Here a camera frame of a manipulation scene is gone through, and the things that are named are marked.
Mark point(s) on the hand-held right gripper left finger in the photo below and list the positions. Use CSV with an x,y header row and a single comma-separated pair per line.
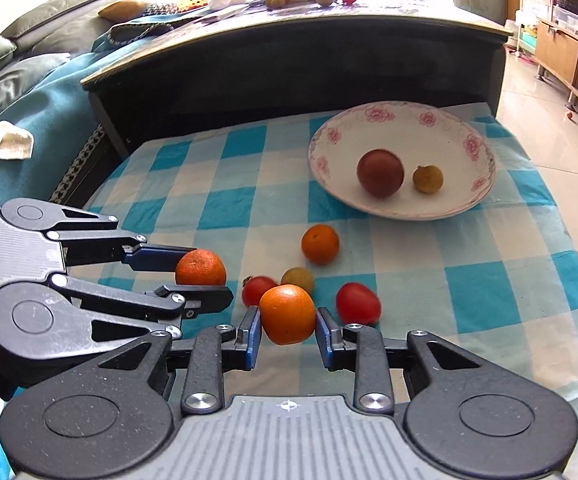
x,y
254,336

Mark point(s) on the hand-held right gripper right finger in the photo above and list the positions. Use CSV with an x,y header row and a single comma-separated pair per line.
x,y
325,338

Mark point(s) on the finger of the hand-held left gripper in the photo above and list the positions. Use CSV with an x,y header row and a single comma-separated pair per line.
x,y
154,256
204,297

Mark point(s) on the orange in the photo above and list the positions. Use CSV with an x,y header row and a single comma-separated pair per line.
x,y
287,314
320,244
200,268

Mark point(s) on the small yellow-green fruit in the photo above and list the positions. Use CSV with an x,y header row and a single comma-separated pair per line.
x,y
427,179
300,277

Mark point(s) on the white floral plate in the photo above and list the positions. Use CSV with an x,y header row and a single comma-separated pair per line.
x,y
339,180

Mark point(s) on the white cloth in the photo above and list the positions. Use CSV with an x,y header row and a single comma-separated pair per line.
x,y
11,141

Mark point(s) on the blue checkered tablecloth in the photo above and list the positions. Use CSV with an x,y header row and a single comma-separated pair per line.
x,y
469,310

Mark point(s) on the teal blanket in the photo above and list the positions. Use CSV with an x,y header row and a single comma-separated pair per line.
x,y
44,100

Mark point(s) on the dark red plum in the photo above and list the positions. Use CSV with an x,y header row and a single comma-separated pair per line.
x,y
380,172

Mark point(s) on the dark coffee table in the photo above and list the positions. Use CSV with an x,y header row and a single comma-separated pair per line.
x,y
269,85

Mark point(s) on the dark knitted cloth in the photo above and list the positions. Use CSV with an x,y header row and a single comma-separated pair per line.
x,y
139,27

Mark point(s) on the grey sofa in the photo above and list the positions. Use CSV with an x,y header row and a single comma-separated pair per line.
x,y
59,12

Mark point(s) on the yellow cushion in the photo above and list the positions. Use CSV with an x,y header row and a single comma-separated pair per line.
x,y
123,10

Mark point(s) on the brownish yellow fruit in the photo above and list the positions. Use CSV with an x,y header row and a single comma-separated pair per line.
x,y
275,1

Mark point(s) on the wooden TV cabinet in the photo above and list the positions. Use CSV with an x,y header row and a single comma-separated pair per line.
x,y
559,52

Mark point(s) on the white storage trolley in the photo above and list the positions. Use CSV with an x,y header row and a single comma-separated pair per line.
x,y
531,15

